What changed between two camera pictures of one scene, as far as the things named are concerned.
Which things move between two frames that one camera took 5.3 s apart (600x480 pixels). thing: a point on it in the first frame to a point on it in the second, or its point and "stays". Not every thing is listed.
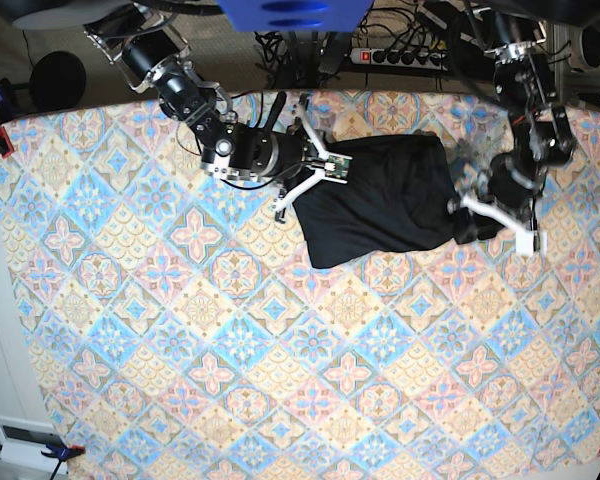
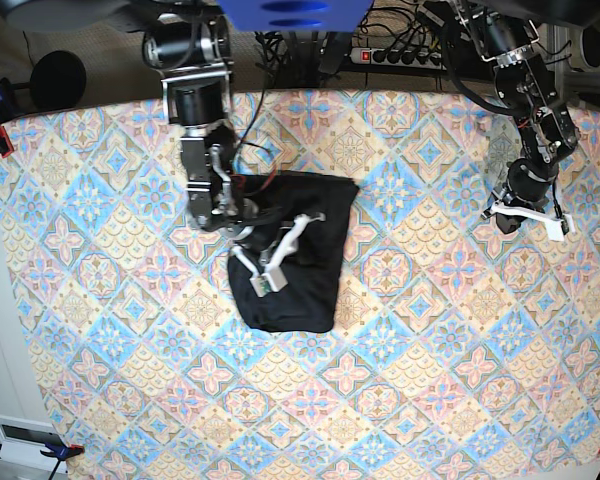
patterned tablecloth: (185, 335) stays
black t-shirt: (396, 198) to (307, 303)
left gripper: (303, 158) to (264, 253)
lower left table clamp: (58, 452) stays
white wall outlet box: (23, 440) stays
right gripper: (511, 199) to (528, 193)
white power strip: (402, 57) stays
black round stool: (57, 81) stays
